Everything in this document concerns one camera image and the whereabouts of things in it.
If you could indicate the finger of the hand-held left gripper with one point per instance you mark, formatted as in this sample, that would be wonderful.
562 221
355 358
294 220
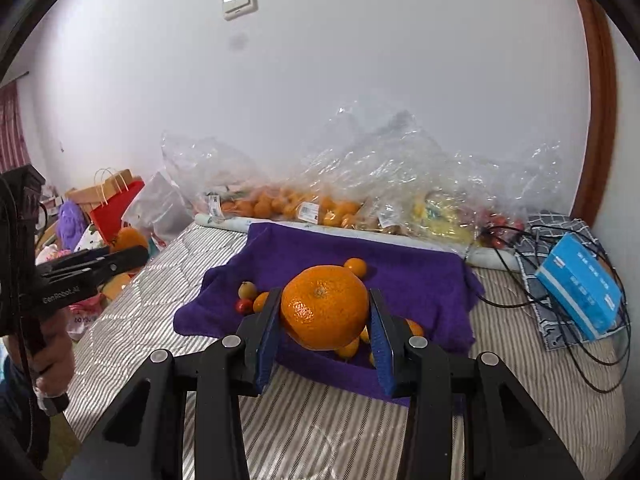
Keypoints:
85 256
125 257

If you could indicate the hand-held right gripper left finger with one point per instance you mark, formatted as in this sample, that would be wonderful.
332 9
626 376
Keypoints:
267 355

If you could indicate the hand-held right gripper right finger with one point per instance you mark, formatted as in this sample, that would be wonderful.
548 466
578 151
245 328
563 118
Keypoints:
382 360

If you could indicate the small orange mandarin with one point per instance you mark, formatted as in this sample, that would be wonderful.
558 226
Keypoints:
348 349

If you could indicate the oval orange mandarin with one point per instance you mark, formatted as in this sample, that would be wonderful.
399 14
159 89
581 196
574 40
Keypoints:
416 327

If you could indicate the small red apple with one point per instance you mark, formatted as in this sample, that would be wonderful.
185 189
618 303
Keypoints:
244 306

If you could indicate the small green-brown fruit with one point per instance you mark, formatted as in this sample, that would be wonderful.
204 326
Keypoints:
247 290

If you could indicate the large mandarin with stem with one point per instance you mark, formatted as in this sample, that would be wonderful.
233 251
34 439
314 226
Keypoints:
324 306

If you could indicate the person's left forearm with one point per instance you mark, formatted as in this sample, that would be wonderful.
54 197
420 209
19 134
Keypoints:
15 410

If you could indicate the person's left hand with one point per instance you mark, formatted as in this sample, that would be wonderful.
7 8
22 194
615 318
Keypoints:
60 355

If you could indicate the white dotted cloth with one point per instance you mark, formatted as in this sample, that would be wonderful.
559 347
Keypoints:
92 240

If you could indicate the purple plush toy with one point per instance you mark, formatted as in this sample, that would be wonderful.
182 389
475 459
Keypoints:
70 225

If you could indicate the red paper bag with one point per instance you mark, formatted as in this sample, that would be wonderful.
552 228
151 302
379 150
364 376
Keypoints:
112 210

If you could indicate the white printed plastic bag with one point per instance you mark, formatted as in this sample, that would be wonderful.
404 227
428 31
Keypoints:
160 210

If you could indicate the brown paper bag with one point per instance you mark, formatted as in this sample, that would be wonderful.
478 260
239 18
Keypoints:
85 195

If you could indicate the purple towel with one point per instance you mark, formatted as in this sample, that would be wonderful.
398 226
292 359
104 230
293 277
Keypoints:
410 280

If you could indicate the red checked curtain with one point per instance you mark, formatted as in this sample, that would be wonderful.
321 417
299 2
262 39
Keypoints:
12 130

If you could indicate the clear bag with leafy oranges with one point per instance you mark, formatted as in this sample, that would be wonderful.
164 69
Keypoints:
200 170

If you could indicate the clear bag of yellow fruit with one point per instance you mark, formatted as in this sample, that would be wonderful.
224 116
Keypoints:
435 200

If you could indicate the dark checked cloth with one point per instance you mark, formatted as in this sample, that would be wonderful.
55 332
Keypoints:
550 330

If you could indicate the clear bag of oranges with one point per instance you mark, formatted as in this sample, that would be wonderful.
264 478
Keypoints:
320 185

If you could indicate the blue tissue box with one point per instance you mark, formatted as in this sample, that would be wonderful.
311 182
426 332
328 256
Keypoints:
580 285

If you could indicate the clear bag of red fruit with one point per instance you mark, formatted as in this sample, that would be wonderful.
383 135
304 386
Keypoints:
520 185

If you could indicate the white light switch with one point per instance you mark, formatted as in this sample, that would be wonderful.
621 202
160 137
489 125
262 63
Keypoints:
240 1

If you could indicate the brown wooden door frame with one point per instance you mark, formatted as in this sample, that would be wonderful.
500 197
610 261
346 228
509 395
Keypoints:
595 110

